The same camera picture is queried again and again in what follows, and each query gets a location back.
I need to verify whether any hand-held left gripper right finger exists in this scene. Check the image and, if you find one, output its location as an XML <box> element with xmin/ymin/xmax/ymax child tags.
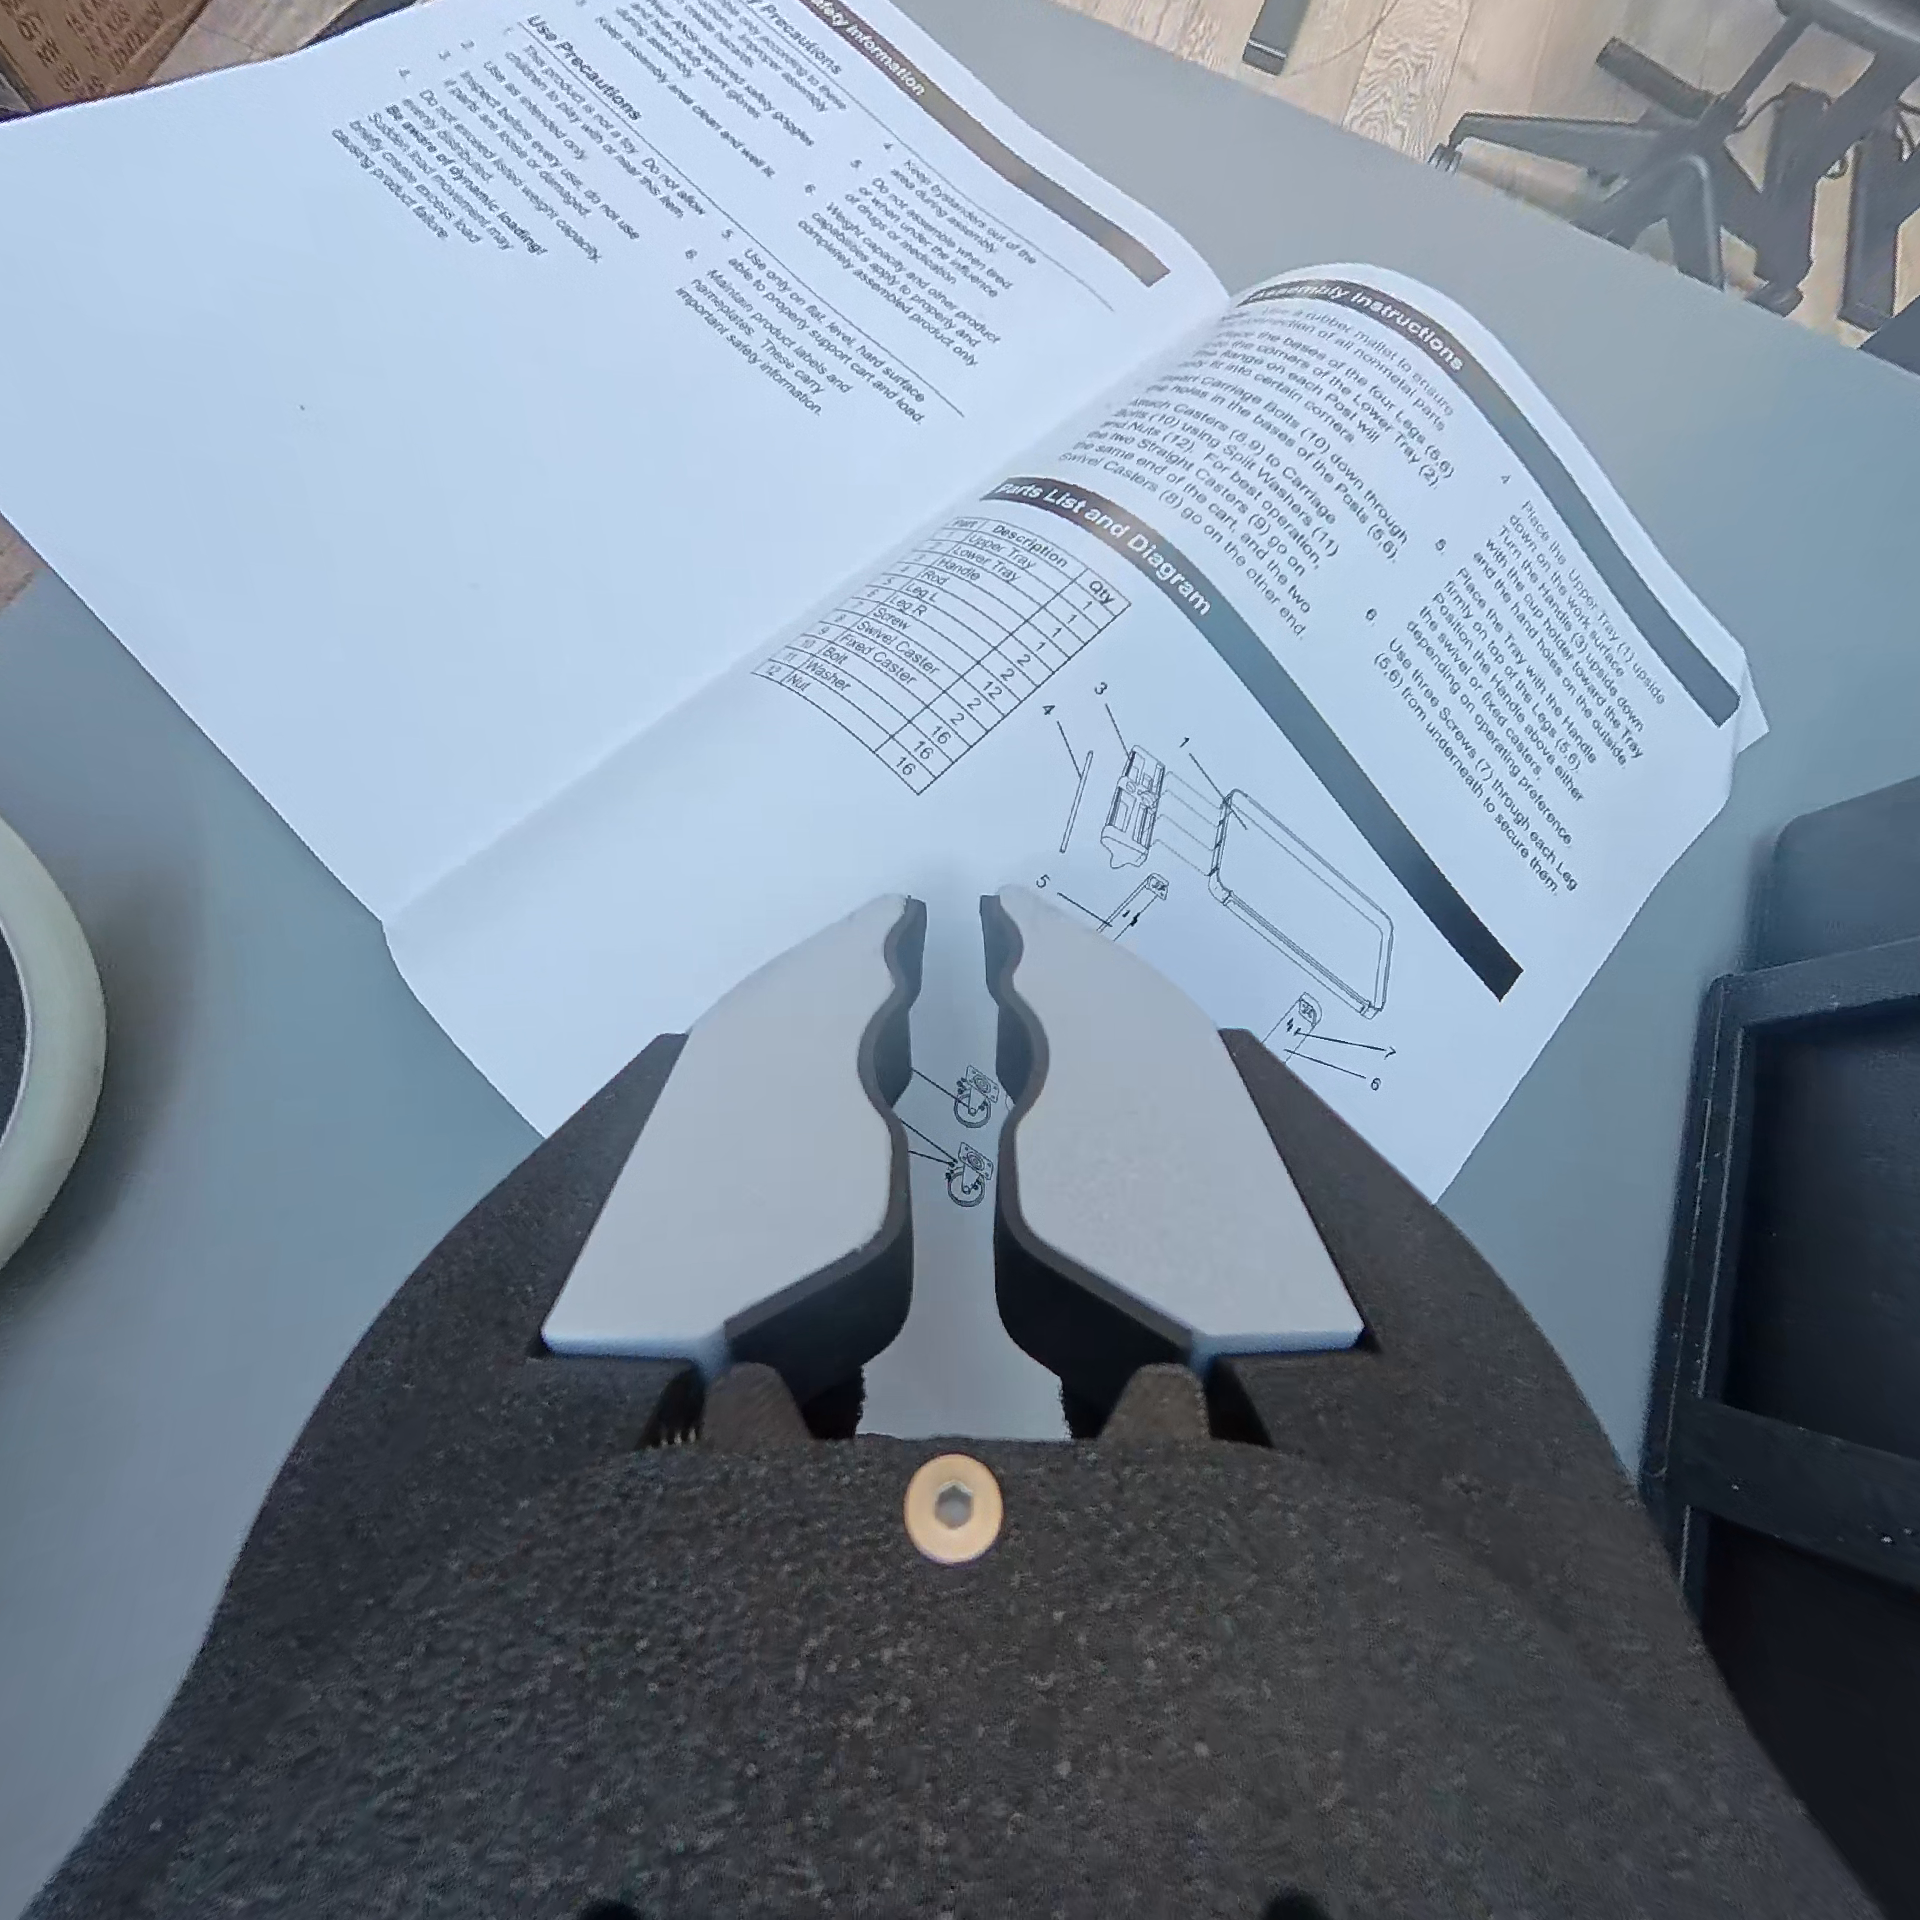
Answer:
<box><xmin>979</xmin><ymin>885</ymin><xmax>1368</xmax><ymax>1373</ymax></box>

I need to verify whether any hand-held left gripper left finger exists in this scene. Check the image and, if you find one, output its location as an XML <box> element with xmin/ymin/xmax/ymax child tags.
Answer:
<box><xmin>536</xmin><ymin>895</ymin><xmax>926</xmax><ymax>1376</ymax></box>

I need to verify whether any grey caster wheel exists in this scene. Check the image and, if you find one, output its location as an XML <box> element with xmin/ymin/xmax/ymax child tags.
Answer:
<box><xmin>0</xmin><ymin>815</ymin><xmax>109</xmax><ymax>1278</ymax></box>

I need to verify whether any grey desk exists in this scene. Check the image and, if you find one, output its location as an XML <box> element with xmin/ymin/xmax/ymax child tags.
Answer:
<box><xmin>0</xmin><ymin>0</ymin><xmax>1920</xmax><ymax>1920</ymax></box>

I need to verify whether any black plastic tray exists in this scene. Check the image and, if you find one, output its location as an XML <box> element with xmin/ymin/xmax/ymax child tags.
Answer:
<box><xmin>1641</xmin><ymin>772</ymin><xmax>1920</xmax><ymax>1920</ymax></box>

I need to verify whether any white instruction manual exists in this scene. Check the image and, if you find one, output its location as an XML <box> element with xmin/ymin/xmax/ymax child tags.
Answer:
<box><xmin>0</xmin><ymin>0</ymin><xmax>1771</xmax><ymax>1208</ymax></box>

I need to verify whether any black office chair base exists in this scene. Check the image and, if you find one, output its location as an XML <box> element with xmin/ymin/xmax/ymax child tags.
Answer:
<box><xmin>1443</xmin><ymin>0</ymin><xmax>1920</xmax><ymax>354</ymax></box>

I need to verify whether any cardboard box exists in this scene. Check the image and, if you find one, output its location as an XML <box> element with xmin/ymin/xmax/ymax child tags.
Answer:
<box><xmin>0</xmin><ymin>0</ymin><xmax>171</xmax><ymax>119</ymax></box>

